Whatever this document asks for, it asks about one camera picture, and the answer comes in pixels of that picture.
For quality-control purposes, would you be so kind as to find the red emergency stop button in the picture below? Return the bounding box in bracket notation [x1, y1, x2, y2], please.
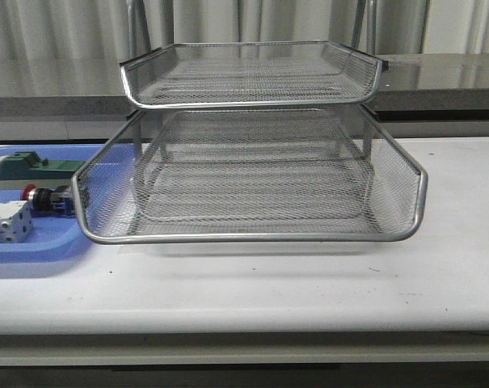
[20, 183, 76, 217]

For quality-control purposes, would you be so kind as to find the grey metal rack frame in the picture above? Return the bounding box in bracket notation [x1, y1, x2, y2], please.
[120, 47, 390, 162]

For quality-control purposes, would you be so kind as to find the silver mesh top tray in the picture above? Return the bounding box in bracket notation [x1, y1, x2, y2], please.
[120, 40, 389, 110]

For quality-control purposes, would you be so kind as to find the white electrical block component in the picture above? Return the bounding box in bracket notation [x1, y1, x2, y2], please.
[0, 200, 33, 243]

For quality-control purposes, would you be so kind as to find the green terminal block component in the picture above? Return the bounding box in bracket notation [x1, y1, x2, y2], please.
[0, 151, 85, 190]

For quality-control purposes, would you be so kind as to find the blue plastic tray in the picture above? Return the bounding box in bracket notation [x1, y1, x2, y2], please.
[0, 144, 133, 264]

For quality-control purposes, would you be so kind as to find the silver mesh bottom tray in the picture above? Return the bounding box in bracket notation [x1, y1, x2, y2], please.
[133, 161, 374, 227]

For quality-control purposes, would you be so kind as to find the silver mesh tray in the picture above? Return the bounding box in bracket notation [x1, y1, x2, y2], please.
[133, 161, 374, 227]
[72, 104, 428, 244]
[120, 40, 389, 110]

